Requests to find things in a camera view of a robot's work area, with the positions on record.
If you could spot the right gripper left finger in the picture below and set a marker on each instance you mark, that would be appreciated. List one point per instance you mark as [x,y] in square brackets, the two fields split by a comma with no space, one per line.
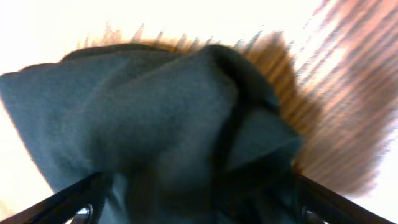
[82,202]

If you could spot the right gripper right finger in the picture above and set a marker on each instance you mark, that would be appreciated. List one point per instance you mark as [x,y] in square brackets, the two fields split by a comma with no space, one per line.
[318,204]

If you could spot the black cloth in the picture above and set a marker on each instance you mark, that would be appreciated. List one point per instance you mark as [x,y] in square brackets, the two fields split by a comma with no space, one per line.
[185,137]

